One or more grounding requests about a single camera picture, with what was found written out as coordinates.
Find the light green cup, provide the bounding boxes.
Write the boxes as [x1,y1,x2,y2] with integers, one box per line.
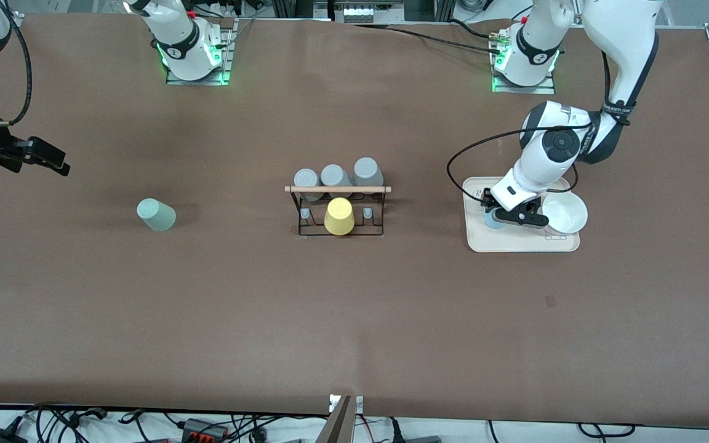
[137,198,177,233]

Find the beige tray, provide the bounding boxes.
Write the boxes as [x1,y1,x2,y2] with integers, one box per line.
[462,177,581,253]

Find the white bowl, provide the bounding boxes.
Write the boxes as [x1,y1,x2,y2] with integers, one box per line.
[541,191,588,236]

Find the grey cup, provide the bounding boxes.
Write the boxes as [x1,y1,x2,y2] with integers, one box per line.
[353,158,385,196]
[321,164,354,199]
[294,169,322,202]

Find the yellow cup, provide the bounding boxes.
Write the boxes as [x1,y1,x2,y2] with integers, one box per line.
[324,197,356,236]

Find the grey device with white buttons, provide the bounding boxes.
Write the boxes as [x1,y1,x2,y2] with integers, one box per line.
[330,0,381,24]

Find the black plug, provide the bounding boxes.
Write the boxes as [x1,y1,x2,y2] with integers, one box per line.
[390,418,443,443]

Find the black connector block red buttons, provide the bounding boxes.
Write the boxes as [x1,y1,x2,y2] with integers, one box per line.
[181,418,230,443]

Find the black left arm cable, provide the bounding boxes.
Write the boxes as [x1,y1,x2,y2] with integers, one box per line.
[447,120,595,207]

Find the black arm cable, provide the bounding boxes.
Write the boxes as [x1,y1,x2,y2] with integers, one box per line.
[447,120,595,207]
[0,0,33,127]

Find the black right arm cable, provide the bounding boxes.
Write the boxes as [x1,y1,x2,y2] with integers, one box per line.
[0,0,33,127]

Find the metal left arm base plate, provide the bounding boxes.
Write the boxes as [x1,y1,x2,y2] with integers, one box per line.
[491,31,557,95]

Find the black wire cup rack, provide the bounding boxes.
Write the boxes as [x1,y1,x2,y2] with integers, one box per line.
[285,183,392,239]

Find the black cable on table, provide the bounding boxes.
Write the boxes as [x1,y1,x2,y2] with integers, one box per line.
[354,22,503,54]

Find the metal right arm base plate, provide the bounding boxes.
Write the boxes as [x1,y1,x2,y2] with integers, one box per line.
[166,18,236,86]

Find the black looped cable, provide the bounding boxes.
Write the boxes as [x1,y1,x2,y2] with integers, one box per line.
[578,422,636,439]

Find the black cable bundle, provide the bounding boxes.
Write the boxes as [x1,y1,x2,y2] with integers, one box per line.
[25,403,109,443]

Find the grey angled post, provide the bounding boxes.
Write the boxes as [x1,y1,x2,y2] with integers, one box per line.
[316,396,356,443]

